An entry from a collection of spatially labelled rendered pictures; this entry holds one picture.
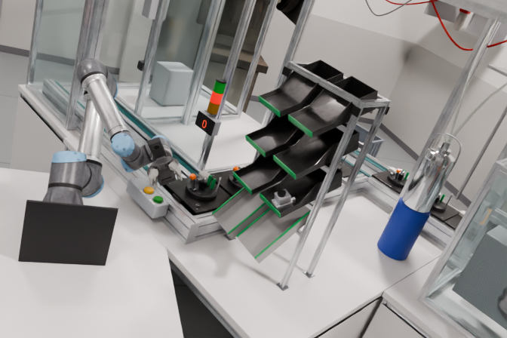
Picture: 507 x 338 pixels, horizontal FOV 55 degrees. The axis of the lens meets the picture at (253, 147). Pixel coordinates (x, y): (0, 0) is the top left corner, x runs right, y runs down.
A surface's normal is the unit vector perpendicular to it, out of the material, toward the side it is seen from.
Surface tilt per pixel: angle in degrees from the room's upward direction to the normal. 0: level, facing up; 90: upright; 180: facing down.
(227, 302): 0
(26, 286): 0
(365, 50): 90
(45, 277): 0
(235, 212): 45
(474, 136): 90
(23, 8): 90
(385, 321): 90
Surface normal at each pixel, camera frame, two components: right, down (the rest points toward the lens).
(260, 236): -0.35, -0.61
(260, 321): 0.30, -0.87
